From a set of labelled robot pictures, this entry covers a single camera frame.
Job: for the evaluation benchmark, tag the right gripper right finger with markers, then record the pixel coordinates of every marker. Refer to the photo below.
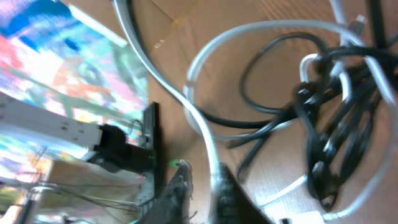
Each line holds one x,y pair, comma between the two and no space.
231,204

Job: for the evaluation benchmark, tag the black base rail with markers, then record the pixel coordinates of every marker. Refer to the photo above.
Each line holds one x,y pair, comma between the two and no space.
150,140

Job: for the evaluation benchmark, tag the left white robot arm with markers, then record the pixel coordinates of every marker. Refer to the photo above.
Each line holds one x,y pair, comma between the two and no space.
104,145

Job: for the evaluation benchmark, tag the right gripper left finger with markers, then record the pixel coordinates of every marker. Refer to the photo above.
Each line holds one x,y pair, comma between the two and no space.
172,207

